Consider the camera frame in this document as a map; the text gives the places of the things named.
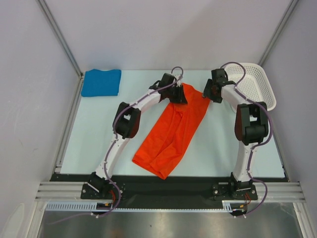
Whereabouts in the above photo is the left aluminium corner post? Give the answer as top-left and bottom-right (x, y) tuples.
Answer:
(37, 0), (84, 79)

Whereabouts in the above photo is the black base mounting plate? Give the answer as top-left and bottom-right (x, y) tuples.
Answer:
(49, 175), (289, 210)

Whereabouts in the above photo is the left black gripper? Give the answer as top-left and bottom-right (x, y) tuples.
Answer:
(166, 84), (187, 104)

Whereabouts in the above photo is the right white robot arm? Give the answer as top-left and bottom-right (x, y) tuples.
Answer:
(203, 78), (271, 199)

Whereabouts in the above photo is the white plastic basket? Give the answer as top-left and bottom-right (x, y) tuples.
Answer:
(224, 63), (276, 111)

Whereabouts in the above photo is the right aluminium corner post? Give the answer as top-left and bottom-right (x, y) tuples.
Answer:
(258, 0), (301, 66)

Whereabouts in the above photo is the folded blue t shirt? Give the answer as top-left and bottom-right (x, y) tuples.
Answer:
(81, 69), (122, 97)

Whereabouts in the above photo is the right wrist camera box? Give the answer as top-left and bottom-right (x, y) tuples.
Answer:
(211, 68), (228, 84)

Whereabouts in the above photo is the orange t shirt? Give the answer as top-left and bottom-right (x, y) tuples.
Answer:
(132, 83), (210, 179)

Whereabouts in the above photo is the aluminium corner post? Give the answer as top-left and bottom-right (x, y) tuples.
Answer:
(37, 0), (84, 79)
(258, 0), (301, 66)

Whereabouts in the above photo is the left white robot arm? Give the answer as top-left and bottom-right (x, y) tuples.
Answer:
(87, 83), (187, 198)

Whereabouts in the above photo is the white slotted cable duct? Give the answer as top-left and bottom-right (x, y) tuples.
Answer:
(46, 200), (248, 213)

